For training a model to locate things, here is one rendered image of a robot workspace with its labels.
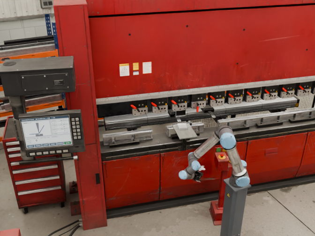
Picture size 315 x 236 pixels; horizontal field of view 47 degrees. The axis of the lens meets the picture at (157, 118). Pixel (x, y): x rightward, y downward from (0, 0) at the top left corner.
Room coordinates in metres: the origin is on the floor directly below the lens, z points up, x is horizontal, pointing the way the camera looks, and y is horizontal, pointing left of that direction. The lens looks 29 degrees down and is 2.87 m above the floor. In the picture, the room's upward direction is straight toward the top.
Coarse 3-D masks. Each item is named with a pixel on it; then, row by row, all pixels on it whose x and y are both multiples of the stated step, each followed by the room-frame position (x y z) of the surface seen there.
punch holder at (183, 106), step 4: (172, 96) 3.21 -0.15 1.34; (176, 96) 3.22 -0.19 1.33; (180, 96) 3.23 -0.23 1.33; (184, 96) 3.24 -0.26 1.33; (176, 100) 3.22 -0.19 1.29; (180, 100) 3.23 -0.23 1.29; (184, 100) 3.24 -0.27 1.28; (172, 104) 3.21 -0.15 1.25; (176, 104) 3.22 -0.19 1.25; (180, 104) 3.23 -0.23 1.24; (184, 104) 3.24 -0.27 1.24; (172, 108) 3.21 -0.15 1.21; (176, 108) 3.22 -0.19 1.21; (180, 108) 3.23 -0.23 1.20; (184, 108) 3.25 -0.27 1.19
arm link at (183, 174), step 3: (180, 171) 2.46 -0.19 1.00; (183, 171) 2.45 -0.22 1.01; (186, 171) 2.45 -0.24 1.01; (180, 174) 2.45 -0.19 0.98; (183, 174) 2.43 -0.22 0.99; (186, 174) 2.43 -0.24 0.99; (180, 177) 2.43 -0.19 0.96; (183, 177) 2.42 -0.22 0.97; (186, 177) 2.43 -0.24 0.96; (189, 177) 2.46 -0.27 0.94
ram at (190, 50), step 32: (96, 32) 3.04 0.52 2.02; (128, 32) 3.11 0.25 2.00; (160, 32) 3.18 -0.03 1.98; (192, 32) 3.25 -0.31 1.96; (224, 32) 3.33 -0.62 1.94; (256, 32) 3.41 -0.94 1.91; (288, 32) 3.49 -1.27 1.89; (96, 64) 3.04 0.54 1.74; (160, 64) 3.18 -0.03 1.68; (192, 64) 3.26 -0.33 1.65; (224, 64) 3.34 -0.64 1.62; (256, 64) 3.42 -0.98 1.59; (288, 64) 3.51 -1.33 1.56; (96, 96) 3.03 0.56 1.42; (160, 96) 3.18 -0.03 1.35
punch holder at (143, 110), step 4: (136, 100) 3.12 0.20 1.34; (140, 100) 3.13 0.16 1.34; (144, 100) 3.14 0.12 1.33; (132, 104) 3.11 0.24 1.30; (136, 104) 3.12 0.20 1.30; (140, 104) 3.13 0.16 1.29; (144, 104) 3.14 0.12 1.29; (132, 108) 3.11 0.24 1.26; (140, 108) 3.13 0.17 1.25; (144, 108) 3.14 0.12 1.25; (132, 112) 3.12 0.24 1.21; (136, 112) 3.12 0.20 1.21; (140, 112) 3.13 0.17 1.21; (144, 112) 3.14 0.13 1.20
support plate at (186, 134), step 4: (188, 124) 3.26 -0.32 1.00; (176, 128) 3.17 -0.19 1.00; (188, 128) 3.17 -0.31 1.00; (176, 132) 3.10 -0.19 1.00; (180, 132) 3.10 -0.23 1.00; (184, 132) 3.10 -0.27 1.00; (188, 132) 3.10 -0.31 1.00; (192, 132) 3.10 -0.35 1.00; (180, 136) 3.02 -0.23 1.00; (184, 136) 3.02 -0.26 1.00; (188, 136) 3.02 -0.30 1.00; (192, 136) 3.02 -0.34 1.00; (196, 136) 3.02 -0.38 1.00
